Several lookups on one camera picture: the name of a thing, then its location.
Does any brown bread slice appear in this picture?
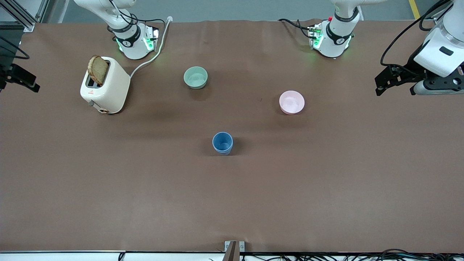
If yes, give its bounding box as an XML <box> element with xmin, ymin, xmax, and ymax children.
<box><xmin>88</xmin><ymin>55</ymin><xmax>109</xmax><ymax>86</ymax></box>

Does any cream two-slot toaster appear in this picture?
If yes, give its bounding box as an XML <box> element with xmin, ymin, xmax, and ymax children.
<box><xmin>80</xmin><ymin>56</ymin><xmax>131</xmax><ymax>114</ymax></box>

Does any pink bowl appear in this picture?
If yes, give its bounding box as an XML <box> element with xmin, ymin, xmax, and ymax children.
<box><xmin>279</xmin><ymin>91</ymin><xmax>305</xmax><ymax>115</ymax></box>

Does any green bowl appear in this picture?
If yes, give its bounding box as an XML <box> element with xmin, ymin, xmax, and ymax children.
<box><xmin>183</xmin><ymin>66</ymin><xmax>208</xmax><ymax>90</ymax></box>

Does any brown table cover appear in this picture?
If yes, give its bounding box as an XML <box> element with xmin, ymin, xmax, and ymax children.
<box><xmin>0</xmin><ymin>20</ymin><xmax>464</xmax><ymax>253</ymax></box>

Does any aluminium frame profile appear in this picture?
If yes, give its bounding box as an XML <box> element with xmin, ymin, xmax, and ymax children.
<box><xmin>433</xmin><ymin>0</ymin><xmax>453</xmax><ymax>28</ymax></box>
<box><xmin>0</xmin><ymin>0</ymin><xmax>49</xmax><ymax>32</ymax></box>

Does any black left base cable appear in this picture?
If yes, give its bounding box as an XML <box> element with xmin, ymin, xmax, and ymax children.
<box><xmin>278</xmin><ymin>18</ymin><xmax>313</xmax><ymax>39</ymax></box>

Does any white toaster power cable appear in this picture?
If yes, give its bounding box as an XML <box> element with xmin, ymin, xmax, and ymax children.
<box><xmin>130</xmin><ymin>16</ymin><xmax>173</xmax><ymax>78</ymax></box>

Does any black cable bundle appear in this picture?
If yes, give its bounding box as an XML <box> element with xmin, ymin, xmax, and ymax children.
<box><xmin>239</xmin><ymin>248</ymin><xmax>464</xmax><ymax>261</ymax></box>

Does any metal table bracket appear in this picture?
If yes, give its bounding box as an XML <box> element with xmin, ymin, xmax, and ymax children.
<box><xmin>224</xmin><ymin>241</ymin><xmax>245</xmax><ymax>261</ymax></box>

